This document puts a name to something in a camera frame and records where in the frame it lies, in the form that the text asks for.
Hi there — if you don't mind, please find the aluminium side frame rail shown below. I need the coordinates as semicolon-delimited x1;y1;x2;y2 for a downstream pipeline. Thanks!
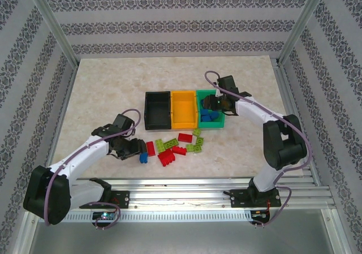
12;64;79;254
275;58;339;209

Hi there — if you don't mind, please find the aluminium mounting rail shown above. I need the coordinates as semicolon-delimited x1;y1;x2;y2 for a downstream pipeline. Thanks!
28;177;331;209

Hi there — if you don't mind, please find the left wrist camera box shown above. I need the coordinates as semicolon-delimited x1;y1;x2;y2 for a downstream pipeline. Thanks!
113;114;135;131

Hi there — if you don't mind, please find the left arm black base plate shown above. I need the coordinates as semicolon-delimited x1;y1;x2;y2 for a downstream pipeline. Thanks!
79;190;131;209

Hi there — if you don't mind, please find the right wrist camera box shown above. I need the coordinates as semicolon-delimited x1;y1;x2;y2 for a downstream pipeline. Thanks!
216;75;240;95

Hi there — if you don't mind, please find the black plastic container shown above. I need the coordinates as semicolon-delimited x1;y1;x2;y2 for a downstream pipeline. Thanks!
144;91;173;131

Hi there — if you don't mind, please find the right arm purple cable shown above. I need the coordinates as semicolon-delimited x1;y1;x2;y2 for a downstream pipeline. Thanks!
204;70;314;229

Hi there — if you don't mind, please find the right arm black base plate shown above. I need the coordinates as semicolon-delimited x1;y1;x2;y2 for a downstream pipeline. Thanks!
229;188;283;209

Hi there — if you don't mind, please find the green plastic container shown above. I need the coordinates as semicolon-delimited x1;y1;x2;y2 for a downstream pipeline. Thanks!
196;89;226;129

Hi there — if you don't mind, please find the grey sheet metal shelf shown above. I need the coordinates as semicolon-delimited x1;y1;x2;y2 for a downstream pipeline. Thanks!
28;208;334;254

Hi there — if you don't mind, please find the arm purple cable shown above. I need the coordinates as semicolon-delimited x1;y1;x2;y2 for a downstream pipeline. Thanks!
204;70;314;229
44;108;142;232

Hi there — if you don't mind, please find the large red lego block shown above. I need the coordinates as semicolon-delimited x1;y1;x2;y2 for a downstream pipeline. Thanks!
157;148;177;168

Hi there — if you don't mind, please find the white slotted cable duct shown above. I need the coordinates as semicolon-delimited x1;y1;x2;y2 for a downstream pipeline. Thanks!
63;210;252;223

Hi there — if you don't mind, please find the yellow plastic container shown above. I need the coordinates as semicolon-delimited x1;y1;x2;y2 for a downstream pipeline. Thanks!
170;89;199;130

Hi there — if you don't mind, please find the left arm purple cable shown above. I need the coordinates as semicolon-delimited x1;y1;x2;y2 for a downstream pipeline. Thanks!
44;108;142;232

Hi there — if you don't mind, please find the aluminium frame post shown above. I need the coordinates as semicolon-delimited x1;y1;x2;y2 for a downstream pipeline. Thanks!
277;0;330;67
27;0;79;68

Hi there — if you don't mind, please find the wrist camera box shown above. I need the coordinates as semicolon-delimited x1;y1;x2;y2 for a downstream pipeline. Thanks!
113;114;135;131
216;75;240;95

